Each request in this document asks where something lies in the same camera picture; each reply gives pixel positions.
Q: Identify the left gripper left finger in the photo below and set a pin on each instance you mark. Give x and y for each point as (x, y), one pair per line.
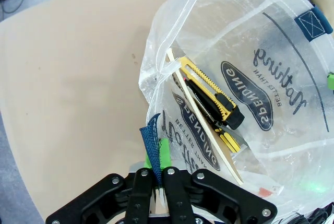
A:
(109, 198)

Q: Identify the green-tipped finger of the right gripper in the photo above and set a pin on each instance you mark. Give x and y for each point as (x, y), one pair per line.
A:
(331, 81)

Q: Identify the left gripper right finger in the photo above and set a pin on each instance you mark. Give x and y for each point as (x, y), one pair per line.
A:
(208, 198)

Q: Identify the thin wooden board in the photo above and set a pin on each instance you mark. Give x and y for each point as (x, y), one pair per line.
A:
(208, 135)

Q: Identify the black marker pen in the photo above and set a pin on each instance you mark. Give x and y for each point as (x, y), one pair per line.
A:
(202, 96)

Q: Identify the yellow utility knife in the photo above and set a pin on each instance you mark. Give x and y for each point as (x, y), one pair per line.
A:
(211, 91)

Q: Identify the small red item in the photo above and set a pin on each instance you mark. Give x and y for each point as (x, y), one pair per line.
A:
(266, 191)

